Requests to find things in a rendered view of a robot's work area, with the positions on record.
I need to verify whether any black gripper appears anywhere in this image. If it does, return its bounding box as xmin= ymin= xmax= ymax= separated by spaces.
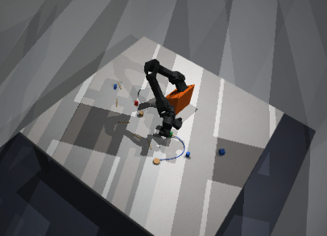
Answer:
xmin=159 ymin=127 xmax=171 ymax=138

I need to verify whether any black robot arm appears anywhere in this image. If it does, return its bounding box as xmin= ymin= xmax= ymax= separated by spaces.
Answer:
xmin=144 ymin=59 xmax=189 ymax=130

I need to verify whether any blue cube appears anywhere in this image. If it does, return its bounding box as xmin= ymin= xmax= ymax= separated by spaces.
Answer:
xmin=218 ymin=149 xmax=225 ymax=156

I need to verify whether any round wooden button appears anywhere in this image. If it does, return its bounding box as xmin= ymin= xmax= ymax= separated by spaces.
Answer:
xmin=153 ymin=158 xmax=160 ymax=165

